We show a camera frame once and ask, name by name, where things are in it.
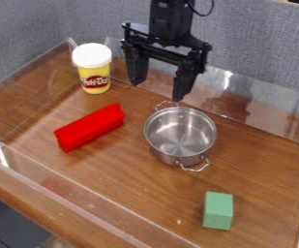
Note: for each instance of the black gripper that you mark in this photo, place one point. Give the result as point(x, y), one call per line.
point(166, 40)

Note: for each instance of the red rectangular block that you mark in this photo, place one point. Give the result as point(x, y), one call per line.
point(90, 126)

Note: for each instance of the yellow Play-Doh container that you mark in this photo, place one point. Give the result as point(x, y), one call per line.
point(91, 59)

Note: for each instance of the small stainless steel pot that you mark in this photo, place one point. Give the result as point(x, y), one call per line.
point(180, 134)

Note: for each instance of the clear acrylic table barrier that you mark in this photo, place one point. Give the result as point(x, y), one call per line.
point(106, 195)

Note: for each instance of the green foam block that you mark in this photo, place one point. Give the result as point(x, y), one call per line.
point(218, 211)

